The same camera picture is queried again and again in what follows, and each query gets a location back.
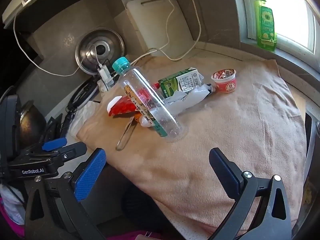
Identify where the white charger plug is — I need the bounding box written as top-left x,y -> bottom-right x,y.
97,64 -> 114,87

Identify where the wooden board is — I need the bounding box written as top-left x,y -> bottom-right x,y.
287,87 -> 307,122

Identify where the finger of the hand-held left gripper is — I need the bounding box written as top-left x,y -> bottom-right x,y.
56,142 -> 88,167
41,137 -> 68,152

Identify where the white power cable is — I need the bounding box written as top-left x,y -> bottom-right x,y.
131,0 -> 176,65

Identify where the black cable bundle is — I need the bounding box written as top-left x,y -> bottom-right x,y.
65,76 -> 105,122

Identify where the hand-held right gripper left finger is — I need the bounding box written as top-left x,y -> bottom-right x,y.
24,148 -> 107,240

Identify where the clear plastic tube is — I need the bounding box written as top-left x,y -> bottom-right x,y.
115,116 -> 138,152

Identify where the white cutting board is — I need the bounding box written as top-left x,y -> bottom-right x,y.
126,0 -> 194,57

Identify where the white window frame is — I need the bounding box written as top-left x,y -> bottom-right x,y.
239,0 -> 320,60

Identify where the person's left forearm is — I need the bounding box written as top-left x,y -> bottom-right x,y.
0,197 -> 25,240

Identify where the green milk carton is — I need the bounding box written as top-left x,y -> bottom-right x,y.
158,67 -> 205,99

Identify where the steel pot lid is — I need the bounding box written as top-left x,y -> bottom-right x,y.
75,27 -> 125,75

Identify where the person's left hand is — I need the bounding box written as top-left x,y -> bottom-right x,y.
0,184 -> 25,224

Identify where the red snack wrapper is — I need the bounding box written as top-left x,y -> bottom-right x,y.
107,95 -> 137,118

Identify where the red yogurt cup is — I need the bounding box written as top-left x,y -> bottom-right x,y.
211,69 -> 237,94

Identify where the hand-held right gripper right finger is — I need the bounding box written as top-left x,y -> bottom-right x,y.
209,147 -> 293,240

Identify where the clear plastic bottle teal cap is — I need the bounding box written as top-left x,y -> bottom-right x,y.
112,57 -> 182,138

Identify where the white plastic bag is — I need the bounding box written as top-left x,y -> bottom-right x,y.
69,101 -> 100,138

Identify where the thin white cable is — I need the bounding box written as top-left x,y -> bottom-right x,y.
13,10 -> 103,77

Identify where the black wok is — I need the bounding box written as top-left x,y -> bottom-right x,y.
19,100 -> 48,147

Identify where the green dish soap bottle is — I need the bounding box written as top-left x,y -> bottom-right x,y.
254,0 -> 277,53

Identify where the person's pink clothing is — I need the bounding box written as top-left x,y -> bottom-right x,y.
134,231 -> 177,240

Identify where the beige towel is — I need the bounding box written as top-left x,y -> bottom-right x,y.
76,55 -> 308,238

